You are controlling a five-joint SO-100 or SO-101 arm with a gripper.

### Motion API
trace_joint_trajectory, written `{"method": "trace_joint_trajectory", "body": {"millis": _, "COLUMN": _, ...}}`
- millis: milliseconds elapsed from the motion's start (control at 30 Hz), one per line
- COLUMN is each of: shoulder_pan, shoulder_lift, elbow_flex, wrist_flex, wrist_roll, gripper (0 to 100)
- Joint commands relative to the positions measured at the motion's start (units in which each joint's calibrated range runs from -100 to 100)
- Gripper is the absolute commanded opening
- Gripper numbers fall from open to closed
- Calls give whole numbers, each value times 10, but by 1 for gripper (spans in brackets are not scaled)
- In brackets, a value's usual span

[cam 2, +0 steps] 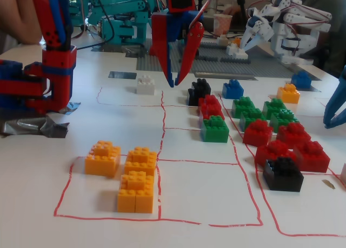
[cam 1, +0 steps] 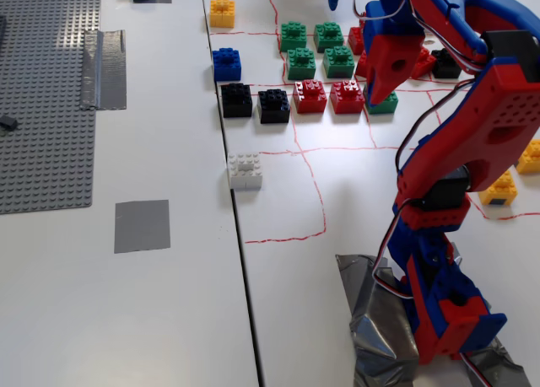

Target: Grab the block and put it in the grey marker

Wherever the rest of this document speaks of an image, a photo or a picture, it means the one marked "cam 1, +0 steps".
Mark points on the black toy brick block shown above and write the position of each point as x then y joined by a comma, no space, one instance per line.
236,102
447,64
273,109

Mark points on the blue toy brick block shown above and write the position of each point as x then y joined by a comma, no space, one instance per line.
227,66

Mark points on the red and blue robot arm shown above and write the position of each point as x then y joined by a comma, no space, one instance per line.
506,109

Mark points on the grey studded baseplate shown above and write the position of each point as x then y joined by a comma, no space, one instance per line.
46,109

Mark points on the grey duct tape strip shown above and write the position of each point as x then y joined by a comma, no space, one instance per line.
105,71

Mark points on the red toy brick block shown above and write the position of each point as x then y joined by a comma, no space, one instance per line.
310,97
361,66
356,41
347,98
424,66

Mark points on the crumpled silver duct tape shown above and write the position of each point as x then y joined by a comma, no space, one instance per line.
375,319

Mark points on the white toy brick block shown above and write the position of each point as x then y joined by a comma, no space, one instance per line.
245,172

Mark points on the dark grey flat brick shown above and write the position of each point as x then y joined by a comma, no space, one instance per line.
8,123

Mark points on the green toy brick block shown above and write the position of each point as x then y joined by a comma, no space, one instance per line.
338,62
301,64
293,37
386,104
329,37

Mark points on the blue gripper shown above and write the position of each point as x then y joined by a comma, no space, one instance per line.
389,64

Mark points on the yellow toy brick block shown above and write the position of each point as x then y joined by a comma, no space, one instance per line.
222,14
502,191
529,157

